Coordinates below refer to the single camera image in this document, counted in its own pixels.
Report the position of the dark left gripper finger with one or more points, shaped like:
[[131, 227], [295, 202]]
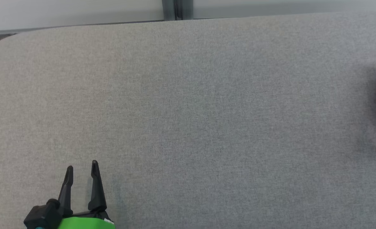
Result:
[[97, 194], [66, 194]]

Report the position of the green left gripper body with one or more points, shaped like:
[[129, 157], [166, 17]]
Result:
[[86, 222]]

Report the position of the grey fabric sofa cushion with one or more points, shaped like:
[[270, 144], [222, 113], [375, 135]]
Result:
[[191, 127]]

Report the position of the grey metal frame post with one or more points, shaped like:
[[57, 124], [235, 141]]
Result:
[[168, 9], [186, 9]]

